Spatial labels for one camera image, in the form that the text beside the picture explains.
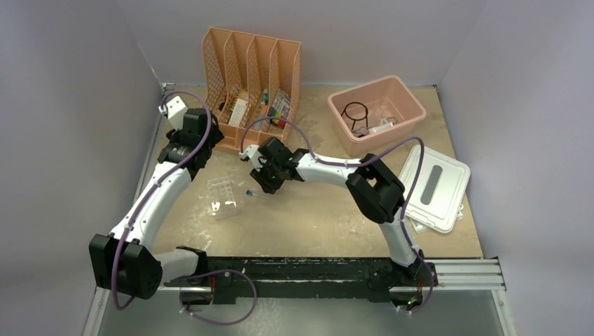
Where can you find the clear test tube rack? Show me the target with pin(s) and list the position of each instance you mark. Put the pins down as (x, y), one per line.
(222, 198)

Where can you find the pink plastic bin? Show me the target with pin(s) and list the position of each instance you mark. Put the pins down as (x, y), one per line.
(385, 97)

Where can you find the orange plastic file organizer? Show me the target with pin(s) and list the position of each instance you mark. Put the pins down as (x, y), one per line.
(236, 60)

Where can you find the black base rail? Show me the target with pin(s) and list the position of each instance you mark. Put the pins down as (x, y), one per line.
(378, 280)

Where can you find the aluminium frame rail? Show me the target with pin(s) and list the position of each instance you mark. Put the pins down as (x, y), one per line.
(469, 275)

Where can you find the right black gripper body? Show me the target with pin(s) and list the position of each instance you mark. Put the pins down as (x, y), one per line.
(268, 175)

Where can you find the white plastic bin lid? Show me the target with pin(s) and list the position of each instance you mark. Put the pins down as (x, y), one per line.
(436, 202)

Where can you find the black wire tripod stand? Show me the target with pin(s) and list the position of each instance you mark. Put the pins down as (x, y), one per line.
(355, 114)

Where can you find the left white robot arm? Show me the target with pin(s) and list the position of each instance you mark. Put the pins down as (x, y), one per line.
(122, 261)

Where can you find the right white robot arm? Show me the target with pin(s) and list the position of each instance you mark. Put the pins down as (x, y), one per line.
(376, 190)

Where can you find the white orange box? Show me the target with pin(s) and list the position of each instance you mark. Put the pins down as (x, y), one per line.
(239, 109)

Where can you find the green capped tube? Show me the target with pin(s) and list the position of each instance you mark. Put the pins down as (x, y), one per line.
(262, 109)

